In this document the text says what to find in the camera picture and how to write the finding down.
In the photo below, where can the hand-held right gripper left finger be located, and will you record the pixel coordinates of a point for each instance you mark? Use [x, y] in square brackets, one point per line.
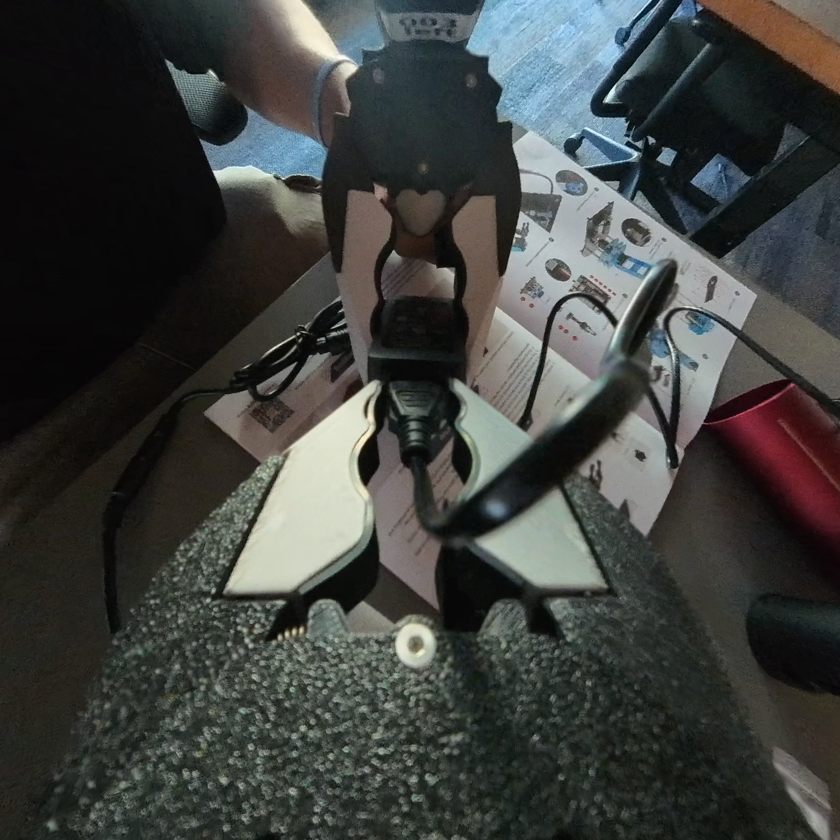
[308, 525]

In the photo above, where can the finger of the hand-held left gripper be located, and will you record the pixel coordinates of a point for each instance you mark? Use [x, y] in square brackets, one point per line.
[358, 262]
[482, 275]

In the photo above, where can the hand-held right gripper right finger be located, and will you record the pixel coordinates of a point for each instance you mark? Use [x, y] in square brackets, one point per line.
[544, 564]

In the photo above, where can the person's left forearm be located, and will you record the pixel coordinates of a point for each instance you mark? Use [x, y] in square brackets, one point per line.
[282, 59]

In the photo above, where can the grey desk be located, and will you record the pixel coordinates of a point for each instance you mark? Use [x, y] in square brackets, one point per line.
[722, 558]

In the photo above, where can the wood-edged desk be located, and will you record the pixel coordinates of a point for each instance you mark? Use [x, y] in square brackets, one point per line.
[787, 39]

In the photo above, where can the person's left hand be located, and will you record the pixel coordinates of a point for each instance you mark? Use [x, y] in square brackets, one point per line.
[338, 98]

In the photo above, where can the blue wristband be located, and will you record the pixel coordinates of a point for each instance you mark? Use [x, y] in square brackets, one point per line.
[319, 98]

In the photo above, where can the printed instruction booklet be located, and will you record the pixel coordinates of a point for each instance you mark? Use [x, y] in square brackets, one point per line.
[590, 229]

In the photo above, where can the black chair armrest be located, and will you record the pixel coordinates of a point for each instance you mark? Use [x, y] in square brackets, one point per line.
[210, 105]

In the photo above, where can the red cylinder bottle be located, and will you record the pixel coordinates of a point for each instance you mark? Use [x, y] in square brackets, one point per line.
[787, 459]

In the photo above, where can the dark grey cylinder bottle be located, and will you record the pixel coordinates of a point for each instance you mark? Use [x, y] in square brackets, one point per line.
[800, 643]

